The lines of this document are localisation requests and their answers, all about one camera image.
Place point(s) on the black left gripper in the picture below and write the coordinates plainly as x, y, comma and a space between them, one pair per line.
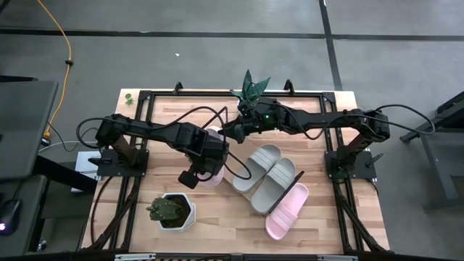
212, 157

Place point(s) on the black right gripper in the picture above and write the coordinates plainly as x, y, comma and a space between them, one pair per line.
259, 116

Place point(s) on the wooden shelf with black frame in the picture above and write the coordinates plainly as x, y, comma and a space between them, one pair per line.
244, 148

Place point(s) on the pink slide sandal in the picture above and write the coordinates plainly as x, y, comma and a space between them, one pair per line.
286, 217
214, 181

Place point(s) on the grey slide sandal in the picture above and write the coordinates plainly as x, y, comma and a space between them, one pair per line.
272, 190
257, 166

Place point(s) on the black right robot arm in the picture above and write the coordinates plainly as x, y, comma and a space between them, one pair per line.
326, 117

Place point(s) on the snake plant in white pot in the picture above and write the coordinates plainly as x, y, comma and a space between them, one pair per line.
248, 85

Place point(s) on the cactus in white hexagonal pot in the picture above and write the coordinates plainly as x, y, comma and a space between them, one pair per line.
190, 214

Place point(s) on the black desk beam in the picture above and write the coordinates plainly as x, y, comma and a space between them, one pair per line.
65, 174

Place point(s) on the dark grey desk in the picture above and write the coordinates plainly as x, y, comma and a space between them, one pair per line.
34, 203

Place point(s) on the dark grey desk panel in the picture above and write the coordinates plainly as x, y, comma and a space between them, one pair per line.
25, 127

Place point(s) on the black computer mouse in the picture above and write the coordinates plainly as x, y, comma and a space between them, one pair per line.
11, 214

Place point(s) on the grey metal stand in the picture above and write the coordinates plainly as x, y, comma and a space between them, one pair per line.
443, 185

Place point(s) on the black aluminium table frame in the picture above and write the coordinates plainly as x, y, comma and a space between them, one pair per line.
217, 94

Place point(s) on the black frame clamp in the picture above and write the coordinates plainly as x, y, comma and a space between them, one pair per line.
289, 87
178, 87

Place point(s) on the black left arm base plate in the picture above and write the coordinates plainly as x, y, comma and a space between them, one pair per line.
112, 170

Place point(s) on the silver metal bracket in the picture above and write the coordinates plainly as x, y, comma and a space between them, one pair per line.
134, 257
337, 258

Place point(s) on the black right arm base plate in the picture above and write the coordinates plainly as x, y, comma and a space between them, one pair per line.
362, 170

